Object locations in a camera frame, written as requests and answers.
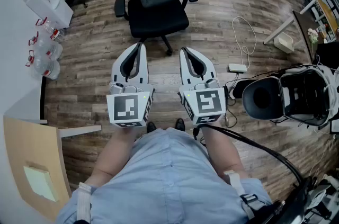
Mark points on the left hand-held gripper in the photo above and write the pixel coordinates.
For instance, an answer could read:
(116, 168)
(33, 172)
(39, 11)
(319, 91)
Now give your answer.
(127, 109)

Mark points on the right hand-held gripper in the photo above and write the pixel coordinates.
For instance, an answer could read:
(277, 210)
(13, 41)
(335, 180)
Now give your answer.
(206, 103)

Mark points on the person's right forearm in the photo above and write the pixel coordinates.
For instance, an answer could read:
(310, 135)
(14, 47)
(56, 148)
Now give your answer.
(222, 148)

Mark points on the person's left forearm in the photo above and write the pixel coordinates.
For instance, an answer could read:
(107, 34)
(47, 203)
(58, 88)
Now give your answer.
(114, 154)

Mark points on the white power adapter box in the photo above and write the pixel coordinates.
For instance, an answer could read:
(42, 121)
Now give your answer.
(237, 68)

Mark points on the person's black right shoe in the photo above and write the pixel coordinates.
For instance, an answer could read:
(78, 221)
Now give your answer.
(180, 124)

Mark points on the person's black shoe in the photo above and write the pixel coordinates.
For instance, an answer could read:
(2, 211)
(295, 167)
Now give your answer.
(151, 127)
(180, 124)

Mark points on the person's black left shoe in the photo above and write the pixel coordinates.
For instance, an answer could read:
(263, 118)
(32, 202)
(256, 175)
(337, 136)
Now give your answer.
(151, 127)

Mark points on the cluster of clear water bottles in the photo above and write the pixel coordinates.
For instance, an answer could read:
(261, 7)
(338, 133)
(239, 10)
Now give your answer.
(45, 58)

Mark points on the white plastic bin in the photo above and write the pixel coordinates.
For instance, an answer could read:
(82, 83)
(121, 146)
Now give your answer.
(283, 41)

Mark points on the white cardboard box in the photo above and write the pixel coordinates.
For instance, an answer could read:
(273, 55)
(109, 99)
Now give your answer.
(49, 3)

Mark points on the white-legged table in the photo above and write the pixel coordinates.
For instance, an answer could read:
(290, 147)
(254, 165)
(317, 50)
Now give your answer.
(304, 24)

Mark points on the person's light blue shirt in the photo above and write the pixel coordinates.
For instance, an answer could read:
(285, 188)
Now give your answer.
(169, 186)

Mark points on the small flower bunch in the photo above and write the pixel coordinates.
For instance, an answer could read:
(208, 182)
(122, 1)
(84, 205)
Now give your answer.
(313, 35)

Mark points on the light wooden board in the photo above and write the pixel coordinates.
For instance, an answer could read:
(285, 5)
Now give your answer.
(29, 143)

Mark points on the pale yellow note pad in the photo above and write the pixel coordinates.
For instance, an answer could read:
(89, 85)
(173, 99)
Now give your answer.
(41, 183)

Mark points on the white metal frame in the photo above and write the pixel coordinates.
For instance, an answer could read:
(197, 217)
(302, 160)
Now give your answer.
(79, 130)

